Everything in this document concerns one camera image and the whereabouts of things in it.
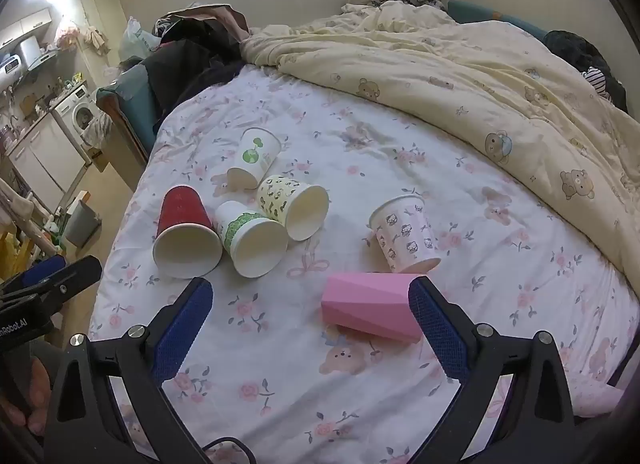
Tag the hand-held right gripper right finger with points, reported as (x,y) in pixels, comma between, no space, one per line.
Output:
(439,331)

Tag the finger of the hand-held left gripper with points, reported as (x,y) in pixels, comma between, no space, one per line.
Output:
(77,274)
(45,268)

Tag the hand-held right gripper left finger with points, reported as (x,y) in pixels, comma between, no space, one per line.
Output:
(182,331)

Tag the pink faceted cup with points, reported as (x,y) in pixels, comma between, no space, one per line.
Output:
(370,306)

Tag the red paper cup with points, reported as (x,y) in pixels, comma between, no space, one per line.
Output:
(182,231)

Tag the white cat print paper cup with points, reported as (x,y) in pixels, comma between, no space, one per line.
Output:
(406,234)

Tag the white green leaf band cup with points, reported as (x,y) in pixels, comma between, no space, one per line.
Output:
(250,241)

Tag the yellow patterned paper cup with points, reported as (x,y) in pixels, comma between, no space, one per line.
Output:
(295,204)

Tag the white green sprout print cup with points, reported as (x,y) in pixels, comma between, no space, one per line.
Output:
(252,154)

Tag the person's left hand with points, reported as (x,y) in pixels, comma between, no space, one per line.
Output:
(35,389)

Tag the yellow plastic bag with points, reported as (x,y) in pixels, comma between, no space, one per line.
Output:
(10,256)

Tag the grey trash bin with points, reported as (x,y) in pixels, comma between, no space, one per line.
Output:
(82,221)

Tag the cream kitchen base cabinet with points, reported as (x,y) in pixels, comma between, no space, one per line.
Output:
(45,159)

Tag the white washing machine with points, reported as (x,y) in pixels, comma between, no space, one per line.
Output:
(80,116)

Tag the pink cloth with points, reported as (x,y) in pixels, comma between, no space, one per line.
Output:
(597,401)

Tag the teal bed end board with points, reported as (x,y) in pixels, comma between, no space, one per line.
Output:
(480,11)
(135,104)

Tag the white floral bed sheet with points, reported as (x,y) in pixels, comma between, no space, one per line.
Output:
(350,144)

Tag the white water heater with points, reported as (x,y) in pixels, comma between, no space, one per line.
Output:
(20,59)

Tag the beige hanging cloth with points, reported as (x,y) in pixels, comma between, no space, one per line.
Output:
(95,39)

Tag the pink hanging bag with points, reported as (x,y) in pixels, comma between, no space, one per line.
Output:
(67,33)

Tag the white plastic bag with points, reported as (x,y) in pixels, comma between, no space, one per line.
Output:
(135,39)

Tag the dark clothes pile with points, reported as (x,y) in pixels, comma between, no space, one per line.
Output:
(200,59)

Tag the yellow bear print quilt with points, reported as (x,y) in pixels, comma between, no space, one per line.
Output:
(450,74)

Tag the striped black white cloth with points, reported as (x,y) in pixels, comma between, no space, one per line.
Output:
(596,80)

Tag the black fuzzy garment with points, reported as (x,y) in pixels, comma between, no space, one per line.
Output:
(575,51)

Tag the cream wall cabinet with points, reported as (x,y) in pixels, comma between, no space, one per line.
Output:
(25,26)

